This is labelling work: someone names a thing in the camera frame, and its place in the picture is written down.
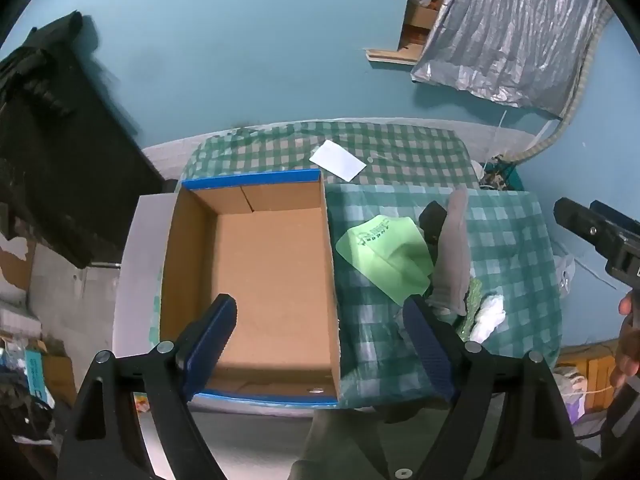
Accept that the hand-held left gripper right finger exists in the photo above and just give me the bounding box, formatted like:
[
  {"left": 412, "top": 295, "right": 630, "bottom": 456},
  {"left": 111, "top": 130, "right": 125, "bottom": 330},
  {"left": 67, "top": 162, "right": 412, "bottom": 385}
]
[{"left": 402, "top": 295, "right": 583, "bottom": 480}]

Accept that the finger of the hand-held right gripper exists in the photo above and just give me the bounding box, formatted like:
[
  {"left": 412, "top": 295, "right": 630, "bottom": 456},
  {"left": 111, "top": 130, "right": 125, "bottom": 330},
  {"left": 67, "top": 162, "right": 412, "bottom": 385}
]
[
  {"left": 554, "top": 197, "right": 626, "bottom": 262},
  {"left": 589, "top": 200, "right": 640, "bottom": 236}
]

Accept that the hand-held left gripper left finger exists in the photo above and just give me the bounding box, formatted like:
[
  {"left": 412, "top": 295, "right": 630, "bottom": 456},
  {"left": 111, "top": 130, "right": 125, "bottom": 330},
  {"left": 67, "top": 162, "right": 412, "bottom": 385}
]
[{"left": 57, "top": 294, "right": 238, "bottom": 480}]

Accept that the light green cloth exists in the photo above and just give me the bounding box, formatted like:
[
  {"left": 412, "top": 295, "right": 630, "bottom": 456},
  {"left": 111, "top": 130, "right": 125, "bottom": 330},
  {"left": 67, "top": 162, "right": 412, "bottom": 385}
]
[{"left": 335, "top": 216, "right": 435, "bottom": 307}]

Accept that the blue cardboard box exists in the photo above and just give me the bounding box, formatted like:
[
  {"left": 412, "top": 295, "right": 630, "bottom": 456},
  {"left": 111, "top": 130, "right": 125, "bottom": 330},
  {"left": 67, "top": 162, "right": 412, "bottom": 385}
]
[{"left": 159, "top": 169, "right": 343, "bottom": 407}]

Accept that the grey sock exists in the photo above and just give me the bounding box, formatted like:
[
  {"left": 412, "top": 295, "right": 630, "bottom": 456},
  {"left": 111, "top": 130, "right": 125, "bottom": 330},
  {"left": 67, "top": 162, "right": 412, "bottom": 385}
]
[{"left": 425, "top": 185, "right": 472, "bottom": 317}]

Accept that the black cloth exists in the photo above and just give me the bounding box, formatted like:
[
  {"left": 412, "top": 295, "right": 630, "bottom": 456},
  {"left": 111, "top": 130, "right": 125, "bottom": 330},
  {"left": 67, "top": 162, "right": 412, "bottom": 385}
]
[{"left": 418, "top": 201, "right": 447, "bottom": 243}]

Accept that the person's right hand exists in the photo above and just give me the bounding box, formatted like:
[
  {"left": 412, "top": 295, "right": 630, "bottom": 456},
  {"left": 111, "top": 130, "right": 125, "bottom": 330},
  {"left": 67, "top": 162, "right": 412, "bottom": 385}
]
[{"left": 614, "top": 292, "right": 640, "bottom": 390}]

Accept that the white plastic bag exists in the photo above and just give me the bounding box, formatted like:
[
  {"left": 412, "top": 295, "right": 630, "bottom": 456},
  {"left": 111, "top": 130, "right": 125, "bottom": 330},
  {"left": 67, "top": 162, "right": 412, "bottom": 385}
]
[{"left": 552, "top": 252, "right": 576, "bottom": 296}]

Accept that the green patterned cloth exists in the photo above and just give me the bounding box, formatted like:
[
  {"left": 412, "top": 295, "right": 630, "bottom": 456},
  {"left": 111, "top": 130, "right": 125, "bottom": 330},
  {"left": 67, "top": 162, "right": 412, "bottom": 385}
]
[{"left": 455, "top": 277, "right": 483, "bottom": 343}]

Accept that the white cloth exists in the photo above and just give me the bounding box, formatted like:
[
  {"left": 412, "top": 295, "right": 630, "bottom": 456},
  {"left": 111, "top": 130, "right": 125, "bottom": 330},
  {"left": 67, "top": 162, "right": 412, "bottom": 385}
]
[{"left": 470, "top": 292, "right": 507, "bottom": 343}]

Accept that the light checkered table sheet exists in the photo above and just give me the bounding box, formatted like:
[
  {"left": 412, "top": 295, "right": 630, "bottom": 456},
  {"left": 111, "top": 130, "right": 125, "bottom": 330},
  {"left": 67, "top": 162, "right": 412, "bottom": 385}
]
[{"left": 325, "top": 183, "right": 563, "bottom": 408}]

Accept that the white flat board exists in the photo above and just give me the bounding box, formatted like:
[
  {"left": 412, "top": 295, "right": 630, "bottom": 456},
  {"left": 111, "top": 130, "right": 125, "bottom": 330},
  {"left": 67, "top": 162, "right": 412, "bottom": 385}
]
[{"left": 112, "top": 192, "right": 181, "bottom": 361}]

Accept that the wooden crate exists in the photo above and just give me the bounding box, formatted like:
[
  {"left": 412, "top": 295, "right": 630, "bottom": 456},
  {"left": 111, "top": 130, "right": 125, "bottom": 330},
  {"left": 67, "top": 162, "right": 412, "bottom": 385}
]
[{"left": 555, "top": 340, "right": 626, "bottom": 413}]

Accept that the teal packet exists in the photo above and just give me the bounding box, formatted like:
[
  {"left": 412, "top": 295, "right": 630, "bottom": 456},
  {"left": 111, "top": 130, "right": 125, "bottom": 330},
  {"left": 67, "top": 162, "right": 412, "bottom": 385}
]
[{"left": 25, "top": 350, "right": 56, "bottom": 407}]

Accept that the dark checkered tablecloth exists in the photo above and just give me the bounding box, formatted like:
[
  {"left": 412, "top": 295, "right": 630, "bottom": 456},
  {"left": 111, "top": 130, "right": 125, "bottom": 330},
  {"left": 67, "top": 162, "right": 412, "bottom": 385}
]
[{"left": 177, "top": 121, "right": 481, "bottom": 191}]

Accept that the white card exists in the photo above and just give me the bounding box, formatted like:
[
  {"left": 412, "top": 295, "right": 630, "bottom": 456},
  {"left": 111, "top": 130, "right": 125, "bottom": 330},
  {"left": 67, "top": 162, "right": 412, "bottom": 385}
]
[{"left": 309, "top": 140, "right": 367, "bottom": 181}]

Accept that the silver tarp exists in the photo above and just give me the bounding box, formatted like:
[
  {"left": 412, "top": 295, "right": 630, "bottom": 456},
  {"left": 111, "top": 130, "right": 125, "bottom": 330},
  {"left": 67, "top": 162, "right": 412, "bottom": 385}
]
[{"left": 411, "top": 0, "right": 613, "bottom": 120}]

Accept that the wooden plank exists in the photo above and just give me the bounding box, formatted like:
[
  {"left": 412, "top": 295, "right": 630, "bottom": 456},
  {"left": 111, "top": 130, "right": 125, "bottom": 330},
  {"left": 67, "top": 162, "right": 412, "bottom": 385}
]
[{"left": 365, "top": 42, "right": 426, "bottom": 67}]

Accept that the brown cardboard box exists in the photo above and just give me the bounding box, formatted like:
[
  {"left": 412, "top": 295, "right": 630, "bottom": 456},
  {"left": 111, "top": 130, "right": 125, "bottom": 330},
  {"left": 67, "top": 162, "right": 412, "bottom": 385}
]
[{"left": 402, "top": 0, "right": 446, "bottom": 33}]

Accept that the striped cloth strap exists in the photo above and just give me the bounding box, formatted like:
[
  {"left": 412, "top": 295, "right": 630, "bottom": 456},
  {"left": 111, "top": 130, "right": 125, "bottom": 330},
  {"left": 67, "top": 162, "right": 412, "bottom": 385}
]
[{"left": 517, "top": 7, "right": 617, "bottom": 163}]

